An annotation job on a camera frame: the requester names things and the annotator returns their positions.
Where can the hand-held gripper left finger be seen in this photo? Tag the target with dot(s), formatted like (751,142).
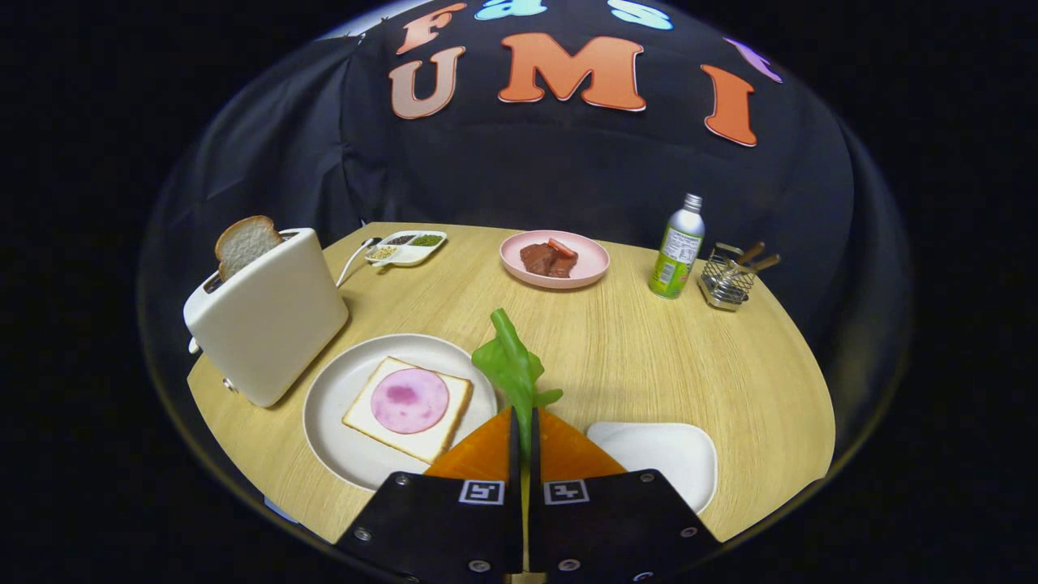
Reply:
(438,527)

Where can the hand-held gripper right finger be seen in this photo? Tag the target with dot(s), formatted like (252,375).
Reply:
(608,527)

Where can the green lettuce leaf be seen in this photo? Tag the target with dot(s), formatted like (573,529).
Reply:
(511,365)

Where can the toasted bread slice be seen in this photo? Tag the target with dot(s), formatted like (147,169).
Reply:
(243,243)

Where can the small white rectangular plate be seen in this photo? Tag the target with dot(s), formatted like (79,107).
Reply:
(665,454)

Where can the pink ham slice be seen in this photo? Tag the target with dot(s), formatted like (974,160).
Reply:
(409,401)

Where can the white sandwich bread slice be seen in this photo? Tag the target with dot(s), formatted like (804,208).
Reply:
(365,418)

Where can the round white plate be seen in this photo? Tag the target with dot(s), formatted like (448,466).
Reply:
(340,422)

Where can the white toaster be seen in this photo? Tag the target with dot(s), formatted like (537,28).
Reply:
(276,324)

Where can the pink plate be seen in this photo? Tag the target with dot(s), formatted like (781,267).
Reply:
(592,264)

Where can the white divided condiment dish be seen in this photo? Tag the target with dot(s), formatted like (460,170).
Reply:
(409,255)

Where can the dark red meat chunk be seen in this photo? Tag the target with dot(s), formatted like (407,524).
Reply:
(539,259)

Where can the green label drink bottle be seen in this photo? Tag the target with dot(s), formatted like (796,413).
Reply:
(675,255)

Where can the pale beans pile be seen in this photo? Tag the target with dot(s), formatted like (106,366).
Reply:
(381,252)

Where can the red sausage slice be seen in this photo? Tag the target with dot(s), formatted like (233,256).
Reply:
(564,247)

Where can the green beans pile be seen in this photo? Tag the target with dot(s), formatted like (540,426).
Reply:
(426,240)

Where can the brown beans pile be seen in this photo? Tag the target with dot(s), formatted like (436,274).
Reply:
(401,239)

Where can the black backdrop cloth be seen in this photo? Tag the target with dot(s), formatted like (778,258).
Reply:
(527,162)

